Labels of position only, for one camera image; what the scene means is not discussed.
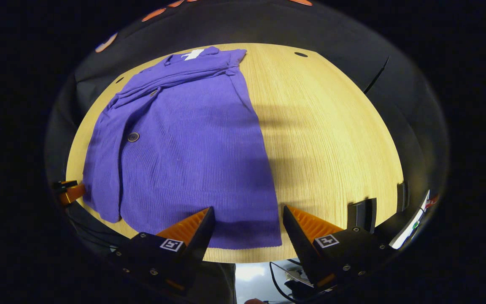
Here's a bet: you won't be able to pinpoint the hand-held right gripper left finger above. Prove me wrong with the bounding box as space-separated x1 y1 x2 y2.
110 206 217 296

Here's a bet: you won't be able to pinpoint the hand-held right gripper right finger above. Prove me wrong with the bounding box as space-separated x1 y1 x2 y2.
282 205 397 292

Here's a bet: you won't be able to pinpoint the purple knit cardigan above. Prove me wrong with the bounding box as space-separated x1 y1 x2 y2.
83 46 283 250

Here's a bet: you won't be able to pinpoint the white glossy panel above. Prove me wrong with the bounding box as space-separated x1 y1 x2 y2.
389 190 440 250

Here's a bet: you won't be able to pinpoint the dark grey block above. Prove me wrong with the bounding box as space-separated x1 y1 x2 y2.
396 181 409 212

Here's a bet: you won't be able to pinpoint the black backdrop cloth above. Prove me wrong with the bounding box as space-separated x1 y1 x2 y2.
45 0 450 254

